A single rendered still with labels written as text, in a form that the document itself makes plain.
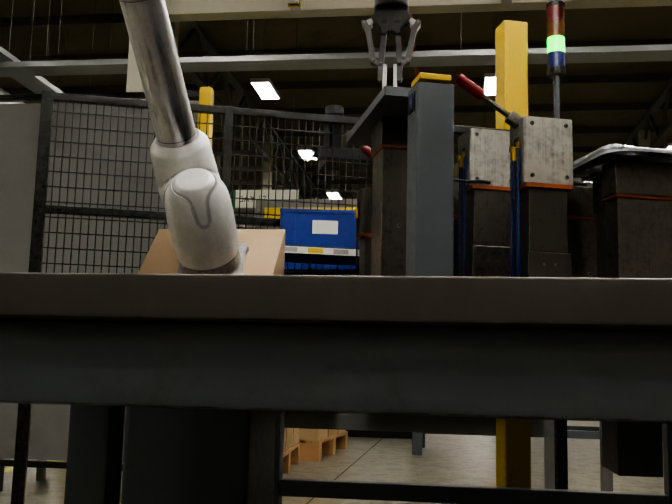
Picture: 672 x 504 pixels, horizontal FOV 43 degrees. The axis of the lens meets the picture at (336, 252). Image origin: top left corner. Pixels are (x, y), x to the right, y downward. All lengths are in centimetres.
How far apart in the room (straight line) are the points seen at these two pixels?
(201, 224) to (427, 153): 70
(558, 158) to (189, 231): 92
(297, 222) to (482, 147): 122
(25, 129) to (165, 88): 259
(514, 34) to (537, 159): 203
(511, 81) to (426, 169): 193
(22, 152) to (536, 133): 346
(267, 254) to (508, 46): 160
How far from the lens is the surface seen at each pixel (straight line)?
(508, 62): 346
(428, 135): 156
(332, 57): 1224
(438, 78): 160
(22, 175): 461
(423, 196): 153
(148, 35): 207
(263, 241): 229
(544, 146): 152
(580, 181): 175
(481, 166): 175
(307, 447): 630
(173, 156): 218
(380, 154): 181
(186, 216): 204
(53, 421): 440
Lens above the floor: 61
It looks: 8 degrees up
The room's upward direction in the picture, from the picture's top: 1 degrees clockwise
